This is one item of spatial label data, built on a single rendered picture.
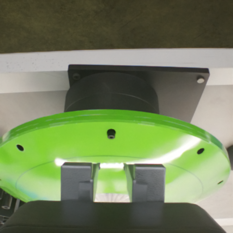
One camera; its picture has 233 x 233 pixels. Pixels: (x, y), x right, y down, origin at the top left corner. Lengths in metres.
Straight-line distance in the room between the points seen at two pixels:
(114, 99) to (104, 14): 1.15
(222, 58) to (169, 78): 0.09
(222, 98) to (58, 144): 0.30
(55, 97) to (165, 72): 0.18
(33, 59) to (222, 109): 0.32
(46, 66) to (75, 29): 1.14
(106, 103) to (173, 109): 0.15
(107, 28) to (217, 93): 1.13
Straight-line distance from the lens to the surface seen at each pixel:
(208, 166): 0.35
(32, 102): 0.52
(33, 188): 0.38
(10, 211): 0.71
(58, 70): 0.45
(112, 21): 1.55
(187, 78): 0.45
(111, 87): 0.41
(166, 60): 0.45
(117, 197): 0.37
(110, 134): 0.28
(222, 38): 1.70
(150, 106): 0.42
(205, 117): 0.55
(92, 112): 0.28
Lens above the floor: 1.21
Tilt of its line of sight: 34 degrees down
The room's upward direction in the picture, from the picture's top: 180 degrees counter-clockwise
